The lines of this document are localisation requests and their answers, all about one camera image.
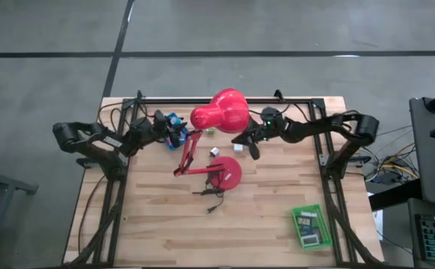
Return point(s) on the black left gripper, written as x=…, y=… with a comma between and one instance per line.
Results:
x=161, y=125

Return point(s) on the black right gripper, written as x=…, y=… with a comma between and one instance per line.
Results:
x=273, y=123

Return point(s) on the large white charger block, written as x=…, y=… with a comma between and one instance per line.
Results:
x=238, y=148

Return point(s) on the green charger block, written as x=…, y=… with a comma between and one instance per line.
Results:
x=210, y=131

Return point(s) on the navy blue digital thermometer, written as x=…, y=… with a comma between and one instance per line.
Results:
x=307, y=231

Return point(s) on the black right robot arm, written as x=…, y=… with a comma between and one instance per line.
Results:
x=314, y=129

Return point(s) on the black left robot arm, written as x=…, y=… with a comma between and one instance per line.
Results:
x=135, y=136

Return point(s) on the blue plastic basket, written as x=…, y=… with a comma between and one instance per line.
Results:
x=182, y=141

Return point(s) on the white charger block black face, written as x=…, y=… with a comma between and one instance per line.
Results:
x=214, y=152

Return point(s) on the red desk lamp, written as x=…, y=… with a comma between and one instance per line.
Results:
x=225, y=110

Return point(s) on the green plastic basket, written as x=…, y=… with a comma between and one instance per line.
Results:
x=326, y=231

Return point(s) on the black side desk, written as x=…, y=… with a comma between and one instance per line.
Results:
x=427, y=157

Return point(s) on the grey metal table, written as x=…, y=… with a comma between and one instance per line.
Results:
x=0, y=181

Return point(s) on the black metal table frame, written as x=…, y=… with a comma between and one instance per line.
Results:
x=172, y=101

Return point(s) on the black frame clamp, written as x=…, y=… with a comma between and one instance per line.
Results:
x=278, y=95
x=139, y=96

